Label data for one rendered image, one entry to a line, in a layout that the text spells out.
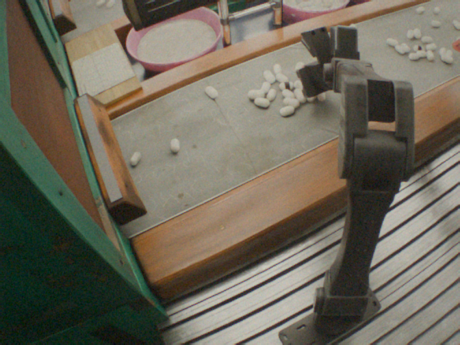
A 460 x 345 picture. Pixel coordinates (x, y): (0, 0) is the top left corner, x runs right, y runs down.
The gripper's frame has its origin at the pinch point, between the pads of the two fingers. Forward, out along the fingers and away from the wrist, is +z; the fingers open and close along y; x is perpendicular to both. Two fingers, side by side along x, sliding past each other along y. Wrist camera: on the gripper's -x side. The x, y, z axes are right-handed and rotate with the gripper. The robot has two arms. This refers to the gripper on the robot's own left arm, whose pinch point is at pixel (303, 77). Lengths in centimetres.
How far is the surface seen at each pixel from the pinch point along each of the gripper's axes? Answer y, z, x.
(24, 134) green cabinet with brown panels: 50, -48, -13
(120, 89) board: 38.6, 12.6, -12.7
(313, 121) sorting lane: 4.5, -6.6, 8.8
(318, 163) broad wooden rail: 10.7, -16.1, 14.1
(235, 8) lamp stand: -4.4, 36.6, -23.4
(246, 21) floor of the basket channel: -4.7, 32.7, -17.9
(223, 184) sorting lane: 28.1, -9.5, 12.0
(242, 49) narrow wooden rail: 7.6, 11.2, -10.4
